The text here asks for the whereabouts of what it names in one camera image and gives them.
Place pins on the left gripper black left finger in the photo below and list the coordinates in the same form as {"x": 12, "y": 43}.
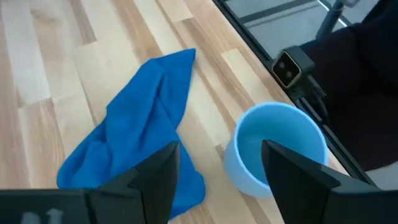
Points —
{"x": 146, "y": 196}

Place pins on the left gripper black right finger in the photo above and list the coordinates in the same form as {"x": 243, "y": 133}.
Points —
{"x": 301, "y": 193}

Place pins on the light blue cup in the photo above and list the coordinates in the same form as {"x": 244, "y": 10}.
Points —
{"x": 280, "y": 124}

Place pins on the blue cloth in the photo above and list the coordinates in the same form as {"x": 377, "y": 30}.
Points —
{"x": 140, "y": 118}

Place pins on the person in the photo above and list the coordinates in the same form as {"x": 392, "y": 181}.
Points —
{"x": 363, "y": 93}

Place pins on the grey metal pole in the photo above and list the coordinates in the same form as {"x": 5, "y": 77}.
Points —
{"x": 329, "y": 18}

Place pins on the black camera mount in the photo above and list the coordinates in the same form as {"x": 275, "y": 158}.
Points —
{"x": 311, "y": 99}

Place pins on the black camera gold face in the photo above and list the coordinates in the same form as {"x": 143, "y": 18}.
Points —
{"x": 287, "y": 70}

